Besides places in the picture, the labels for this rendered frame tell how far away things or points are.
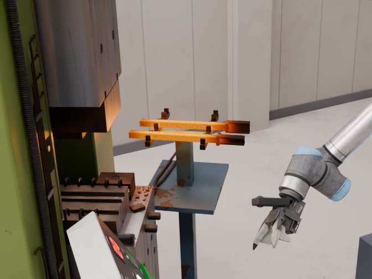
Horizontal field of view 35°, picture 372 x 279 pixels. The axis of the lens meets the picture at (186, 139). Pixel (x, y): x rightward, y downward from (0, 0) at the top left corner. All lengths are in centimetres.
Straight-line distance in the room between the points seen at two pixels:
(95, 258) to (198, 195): 110
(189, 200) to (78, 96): 87
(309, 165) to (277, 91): 314
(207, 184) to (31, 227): 106
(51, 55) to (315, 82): 388
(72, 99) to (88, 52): 14
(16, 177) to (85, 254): 25
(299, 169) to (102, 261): 85
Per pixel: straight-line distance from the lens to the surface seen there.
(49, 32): 154
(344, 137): 205
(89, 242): 132
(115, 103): 175
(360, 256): 246
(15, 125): 139
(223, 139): 215
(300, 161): 189
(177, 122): 229
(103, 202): 186
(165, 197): 231
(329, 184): 194
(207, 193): 233
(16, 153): 140
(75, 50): 153
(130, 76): 433
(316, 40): 511
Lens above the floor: 191
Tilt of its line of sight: 24 degrees down
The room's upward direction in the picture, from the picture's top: 2 degrees counter-clockwise
